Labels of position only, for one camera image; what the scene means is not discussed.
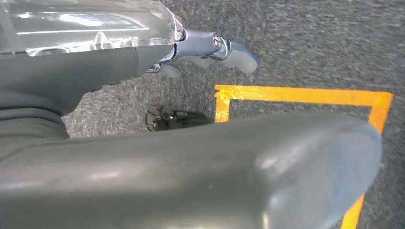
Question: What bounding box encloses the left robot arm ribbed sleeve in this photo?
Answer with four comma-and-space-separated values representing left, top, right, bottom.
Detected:
0, 90, 70, 159

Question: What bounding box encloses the clear plastic film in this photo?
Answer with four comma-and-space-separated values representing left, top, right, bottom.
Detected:
0, 0, 184, 58

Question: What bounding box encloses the yellow floor tape square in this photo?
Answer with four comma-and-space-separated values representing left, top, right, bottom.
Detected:
214, 84, 394, 229

